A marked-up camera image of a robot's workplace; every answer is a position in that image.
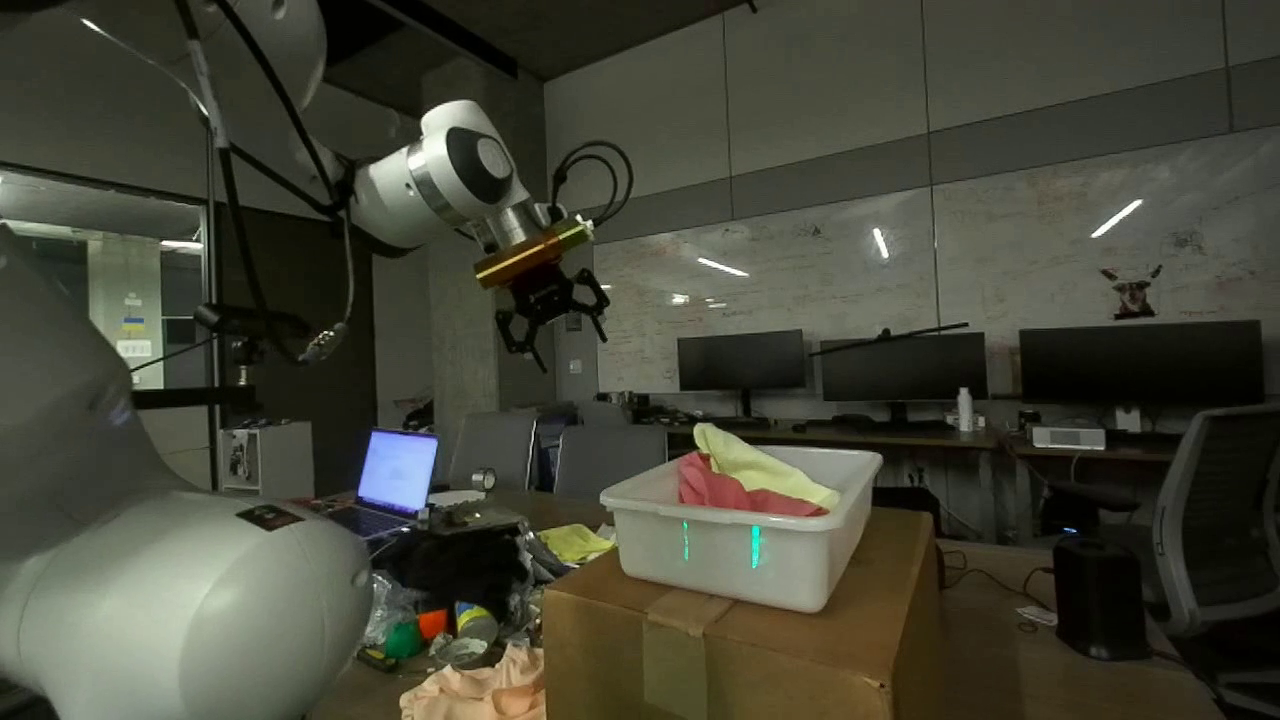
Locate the black fabric bundle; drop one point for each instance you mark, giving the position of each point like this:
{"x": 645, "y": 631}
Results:
{"x": 462, "y": 566}

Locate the crumpled clear plastic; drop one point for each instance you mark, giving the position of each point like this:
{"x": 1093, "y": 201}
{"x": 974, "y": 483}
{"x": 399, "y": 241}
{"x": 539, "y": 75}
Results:
{"x": 386, "y": 605}

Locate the black drone wall ornament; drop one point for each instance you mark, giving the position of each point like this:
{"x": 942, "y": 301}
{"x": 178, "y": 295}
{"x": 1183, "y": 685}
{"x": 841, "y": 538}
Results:
{"x": 1133, "y": 288}

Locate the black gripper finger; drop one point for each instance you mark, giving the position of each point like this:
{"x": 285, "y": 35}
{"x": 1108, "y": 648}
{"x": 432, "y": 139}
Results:
{"x": 591, "y": 307}
{"x": 521, "y": 339}

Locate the white box device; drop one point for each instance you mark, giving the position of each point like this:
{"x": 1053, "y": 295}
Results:
{"x": 1065, "y": 439}

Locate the yellow towel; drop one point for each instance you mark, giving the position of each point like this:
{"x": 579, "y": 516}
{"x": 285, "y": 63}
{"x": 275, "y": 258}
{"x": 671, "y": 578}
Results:
{"x": 579, "y": 547}

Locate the pink cloth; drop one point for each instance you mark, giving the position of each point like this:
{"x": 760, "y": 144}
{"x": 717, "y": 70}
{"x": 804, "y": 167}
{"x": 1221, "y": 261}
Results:
{"x": 712, "y": 488}

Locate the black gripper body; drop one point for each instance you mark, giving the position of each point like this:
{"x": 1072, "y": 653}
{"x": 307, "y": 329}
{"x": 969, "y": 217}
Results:
{"x": 550, "y": 296}

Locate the white plastic bin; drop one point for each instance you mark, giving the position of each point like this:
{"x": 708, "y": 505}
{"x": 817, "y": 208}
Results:
{"x": 723, "y": 563}

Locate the grey mesh office chair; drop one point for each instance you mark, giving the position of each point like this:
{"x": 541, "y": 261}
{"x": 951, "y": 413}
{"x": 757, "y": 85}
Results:
{"x": 1221, "y": 520}

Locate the yellow-green cloth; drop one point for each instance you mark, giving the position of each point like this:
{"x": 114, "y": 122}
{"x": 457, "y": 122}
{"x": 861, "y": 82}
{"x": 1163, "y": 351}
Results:
{"x": 760, "y": 469}

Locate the peach cloth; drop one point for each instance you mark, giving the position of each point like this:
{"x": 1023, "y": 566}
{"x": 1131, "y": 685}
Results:
{"x": 466, "y": 692}

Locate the black computer monitor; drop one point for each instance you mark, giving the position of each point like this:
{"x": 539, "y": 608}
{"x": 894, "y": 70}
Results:
{"x": 740, "y": 360}
{"x": 1142, "y": 360}
{"x": 904, "y": 365}

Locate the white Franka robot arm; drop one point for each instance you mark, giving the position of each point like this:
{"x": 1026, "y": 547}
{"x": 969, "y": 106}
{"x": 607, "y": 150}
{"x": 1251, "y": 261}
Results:
{"x": 161, "y": 613}

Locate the white bottle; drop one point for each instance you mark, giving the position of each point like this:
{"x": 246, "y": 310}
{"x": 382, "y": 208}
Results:
{"x": 967, "y": 413}

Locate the black computer tower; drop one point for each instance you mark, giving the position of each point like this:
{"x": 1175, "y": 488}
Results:
{"x": 1103, "y": 600}

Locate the large cardboard box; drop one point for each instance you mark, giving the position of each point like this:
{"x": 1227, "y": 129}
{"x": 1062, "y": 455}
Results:
{"x": 800, "y": 653}

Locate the open laptop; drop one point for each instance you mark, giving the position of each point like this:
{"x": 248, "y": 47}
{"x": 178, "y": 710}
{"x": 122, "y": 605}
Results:
{"x": 399, "y": 469}

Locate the small green toy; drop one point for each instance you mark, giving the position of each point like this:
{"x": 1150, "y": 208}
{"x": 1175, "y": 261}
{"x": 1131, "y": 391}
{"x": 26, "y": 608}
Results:
{"x": 402, "y": 643}

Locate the black camera stand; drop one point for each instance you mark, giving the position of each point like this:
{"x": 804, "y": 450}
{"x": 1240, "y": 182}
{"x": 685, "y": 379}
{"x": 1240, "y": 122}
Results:
{"x": 246, "y": 320}

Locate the yellow ball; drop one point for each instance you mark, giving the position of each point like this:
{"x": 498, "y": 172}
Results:
{"x": 472, "y": 622}

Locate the grey background chair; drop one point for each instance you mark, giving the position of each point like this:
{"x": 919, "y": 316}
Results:
{"x": 607, "y": 460}
{"x": 492, "y": 455}

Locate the long wooden desk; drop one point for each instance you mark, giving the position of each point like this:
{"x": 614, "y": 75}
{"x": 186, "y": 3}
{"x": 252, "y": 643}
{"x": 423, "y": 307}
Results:
{"x": 865, "y": 440}

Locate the white cabinet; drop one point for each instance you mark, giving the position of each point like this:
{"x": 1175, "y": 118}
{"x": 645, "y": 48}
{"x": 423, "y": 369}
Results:
{"x": 266, "y": 460}

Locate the small orange toy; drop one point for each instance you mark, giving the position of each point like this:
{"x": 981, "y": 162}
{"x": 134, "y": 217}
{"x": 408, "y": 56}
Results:
{"x": 432, "y": 624}

